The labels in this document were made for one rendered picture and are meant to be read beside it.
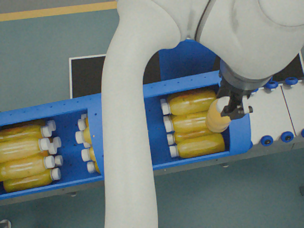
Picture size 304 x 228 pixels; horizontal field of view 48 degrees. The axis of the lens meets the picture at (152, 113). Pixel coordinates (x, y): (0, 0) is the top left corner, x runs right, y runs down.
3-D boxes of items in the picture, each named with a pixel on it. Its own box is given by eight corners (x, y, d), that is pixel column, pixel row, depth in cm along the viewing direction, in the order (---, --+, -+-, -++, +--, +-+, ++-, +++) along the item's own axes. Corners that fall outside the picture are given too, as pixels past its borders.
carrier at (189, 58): (215, 91, 214) (191, 55, 221) (244, 18, 129) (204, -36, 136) (175, 113, 212) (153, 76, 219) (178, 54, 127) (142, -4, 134)
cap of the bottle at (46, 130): (47, 137, 116) (52, 136, 116) (43, 136, 113) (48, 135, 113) (45, 126, 117) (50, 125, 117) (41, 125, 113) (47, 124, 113)
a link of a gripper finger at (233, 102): (249, 78, 64) (251, 85, 64) (240, 106, 74) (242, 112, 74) (229, 83, 64) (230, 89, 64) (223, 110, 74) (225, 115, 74)
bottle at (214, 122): (233, 121, 97) (244, 104, 81) (218, 138, 96) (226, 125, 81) (215, 106, 99) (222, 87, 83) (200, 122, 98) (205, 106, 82)
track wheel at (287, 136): (295, 132, 121) (292, 129, 123) (282, 135, 121) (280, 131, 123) (294, 142, 124) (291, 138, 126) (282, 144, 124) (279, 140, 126)
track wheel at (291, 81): (300, 83, 127) (300, 78, 126) (288, 86, 127) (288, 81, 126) (294, 80, 131) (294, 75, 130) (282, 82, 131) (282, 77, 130)
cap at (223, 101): (236, 105, 82) (237, 103, 80) (225, 116, 81) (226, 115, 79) (223, 95, 83) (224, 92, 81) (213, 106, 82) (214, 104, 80)
